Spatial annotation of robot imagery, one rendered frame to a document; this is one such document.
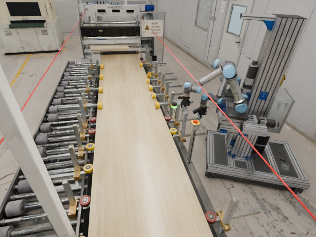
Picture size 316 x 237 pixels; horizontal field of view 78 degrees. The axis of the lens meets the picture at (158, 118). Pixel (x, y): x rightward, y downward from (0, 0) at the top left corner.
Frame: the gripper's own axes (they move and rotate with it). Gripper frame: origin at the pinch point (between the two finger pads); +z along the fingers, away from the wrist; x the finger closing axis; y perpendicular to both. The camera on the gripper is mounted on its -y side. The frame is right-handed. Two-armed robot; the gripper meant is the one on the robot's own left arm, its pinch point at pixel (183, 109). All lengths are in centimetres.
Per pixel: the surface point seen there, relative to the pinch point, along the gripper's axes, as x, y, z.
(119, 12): 44, -281, -69
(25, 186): -171, 10, 17
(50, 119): -138, -84, 18
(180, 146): -20.1, 25.5, 30.8
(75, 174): -133, 20, 15
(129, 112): -52, -42, 11
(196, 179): -34, 70, 31
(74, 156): -130, 16, -2
